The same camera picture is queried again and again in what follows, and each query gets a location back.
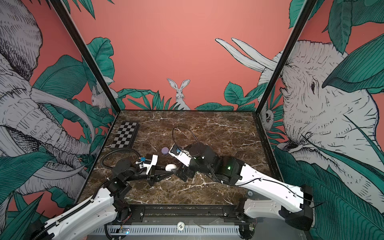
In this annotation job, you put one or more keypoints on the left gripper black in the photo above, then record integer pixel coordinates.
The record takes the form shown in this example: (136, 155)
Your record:
(156, 176)

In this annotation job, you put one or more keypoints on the black white checkerboard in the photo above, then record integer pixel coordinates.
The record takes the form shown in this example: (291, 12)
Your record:
(126, 135)

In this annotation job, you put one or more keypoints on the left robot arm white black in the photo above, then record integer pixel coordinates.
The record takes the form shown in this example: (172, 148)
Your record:
(105, 205)

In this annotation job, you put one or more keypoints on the black mounting rail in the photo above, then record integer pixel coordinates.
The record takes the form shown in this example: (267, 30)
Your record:
(227, 213)

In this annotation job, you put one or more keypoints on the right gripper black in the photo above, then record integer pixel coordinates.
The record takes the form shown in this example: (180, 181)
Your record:
(185, 170)

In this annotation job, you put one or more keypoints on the purple earbud charging case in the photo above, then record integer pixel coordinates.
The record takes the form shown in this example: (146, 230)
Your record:
(165, 150)

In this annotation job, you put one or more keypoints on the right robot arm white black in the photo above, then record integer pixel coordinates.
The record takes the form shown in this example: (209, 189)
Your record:
(286, 202)

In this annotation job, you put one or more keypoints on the white slotted cable duct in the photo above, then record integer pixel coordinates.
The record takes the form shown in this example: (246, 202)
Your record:
(167, 230)

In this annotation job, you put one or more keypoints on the poker chip on duct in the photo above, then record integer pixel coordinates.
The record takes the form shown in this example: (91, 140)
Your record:
(181, 226)

